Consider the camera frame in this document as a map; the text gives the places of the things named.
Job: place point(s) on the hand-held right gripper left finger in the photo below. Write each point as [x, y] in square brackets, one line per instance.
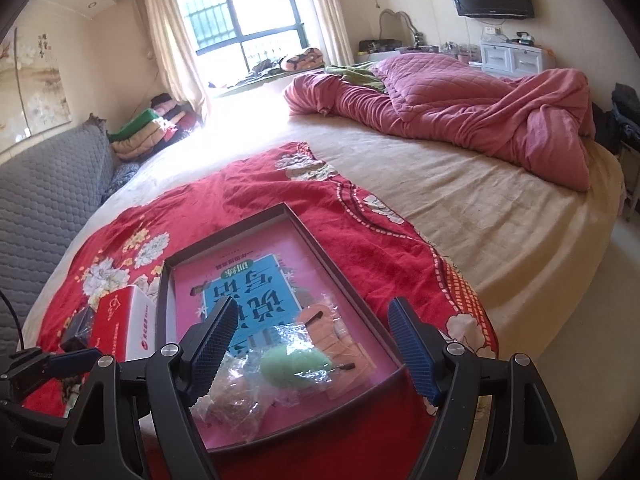
[210, 355]

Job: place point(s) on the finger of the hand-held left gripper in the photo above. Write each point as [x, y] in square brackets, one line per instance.
[72, 361]

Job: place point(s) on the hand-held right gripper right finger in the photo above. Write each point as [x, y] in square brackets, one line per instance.
[415, 355]

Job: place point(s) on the beige item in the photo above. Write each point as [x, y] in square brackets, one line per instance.
[235, 400]

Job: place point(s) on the red tissue pack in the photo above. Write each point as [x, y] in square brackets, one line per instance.
[125, 320]

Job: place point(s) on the pink cloth packet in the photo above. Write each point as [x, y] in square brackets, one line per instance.
[340, 340]

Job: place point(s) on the green puff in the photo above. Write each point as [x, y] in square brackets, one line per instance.
[290, 365]

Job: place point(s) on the dark cardboard box lid tray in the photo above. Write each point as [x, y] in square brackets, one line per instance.
[320, 240]

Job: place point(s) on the dark blue box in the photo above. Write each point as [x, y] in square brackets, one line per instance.
[80, 330]

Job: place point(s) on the pink and blue book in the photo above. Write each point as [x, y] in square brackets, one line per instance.
[260, 280]

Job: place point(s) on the bed with cream sheet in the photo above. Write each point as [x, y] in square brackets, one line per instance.
[475, 220]

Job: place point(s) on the grey quilted headboard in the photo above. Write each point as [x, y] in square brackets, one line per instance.
[50, 200]

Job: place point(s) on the red floral blanket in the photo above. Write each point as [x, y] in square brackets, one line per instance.
[250, 190]

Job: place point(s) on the dark patterned pillow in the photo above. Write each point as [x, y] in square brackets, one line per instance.
[120, 177]

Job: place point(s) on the stack of folded blankets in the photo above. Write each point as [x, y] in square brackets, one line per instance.
[150, 130]

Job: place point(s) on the pink quilted duvet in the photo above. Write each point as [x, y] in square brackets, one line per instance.
[450, 105]

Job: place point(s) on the green cloth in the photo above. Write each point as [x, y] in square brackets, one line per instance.
[357, 75]

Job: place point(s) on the folded floral blanket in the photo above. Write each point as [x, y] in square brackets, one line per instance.
[300, 59]

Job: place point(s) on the white drawer cabinet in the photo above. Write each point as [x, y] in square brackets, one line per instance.
[515, 59]

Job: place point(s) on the cream curtain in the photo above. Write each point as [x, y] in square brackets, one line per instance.
[327, 10]
[170, 45]

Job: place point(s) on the dark clothes pile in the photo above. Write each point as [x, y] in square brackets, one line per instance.
[620, 115]

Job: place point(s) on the vanity mirror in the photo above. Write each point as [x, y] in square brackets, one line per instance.
[395, 27]

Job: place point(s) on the barred window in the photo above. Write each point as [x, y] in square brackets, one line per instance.
[235, 10]

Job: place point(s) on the floral wall painting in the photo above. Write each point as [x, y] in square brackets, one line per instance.
[35, 90]

